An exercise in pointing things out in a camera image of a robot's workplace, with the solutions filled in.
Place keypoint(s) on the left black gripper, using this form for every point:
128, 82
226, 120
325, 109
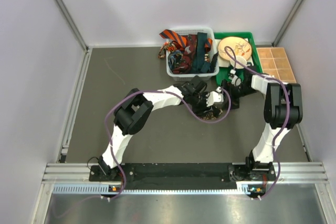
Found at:
203, 109

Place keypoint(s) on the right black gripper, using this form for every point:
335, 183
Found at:
228, 86

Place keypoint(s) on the brown floral tie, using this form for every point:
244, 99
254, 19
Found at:
211, 114

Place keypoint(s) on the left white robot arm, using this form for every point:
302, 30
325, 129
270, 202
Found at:
130, 115

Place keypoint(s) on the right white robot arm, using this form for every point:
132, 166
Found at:
282, 111

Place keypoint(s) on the green plastic tray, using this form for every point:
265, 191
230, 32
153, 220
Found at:
223, 73

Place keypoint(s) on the dark green white mug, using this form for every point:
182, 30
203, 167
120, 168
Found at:
241, 63

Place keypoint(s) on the dark teal tie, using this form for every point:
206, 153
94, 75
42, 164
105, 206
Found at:
200, 64

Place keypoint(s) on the beige floral plate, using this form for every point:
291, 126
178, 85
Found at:
240, 46

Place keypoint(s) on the dark red patterned tie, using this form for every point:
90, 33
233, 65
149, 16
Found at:
188, 55

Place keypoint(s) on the wooden compartment box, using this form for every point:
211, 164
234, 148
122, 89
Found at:
274, 61

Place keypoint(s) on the blue patterned tie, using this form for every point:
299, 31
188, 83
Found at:
175, 59

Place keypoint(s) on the orange floral dark tie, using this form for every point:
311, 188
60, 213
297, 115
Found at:
170, 49

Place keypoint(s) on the white plastic basket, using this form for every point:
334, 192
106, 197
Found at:
193, 30

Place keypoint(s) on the orange navy striped tie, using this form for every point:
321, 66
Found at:
181, 40

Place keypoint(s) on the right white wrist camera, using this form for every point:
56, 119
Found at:
234, 78

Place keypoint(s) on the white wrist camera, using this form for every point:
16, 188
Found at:
216, 98
234, 78

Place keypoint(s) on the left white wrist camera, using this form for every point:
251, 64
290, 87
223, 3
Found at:
216, 98

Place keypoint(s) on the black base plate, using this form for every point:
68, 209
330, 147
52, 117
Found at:
188, 176

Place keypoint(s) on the aluminium frame rail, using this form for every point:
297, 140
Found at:
89, 179

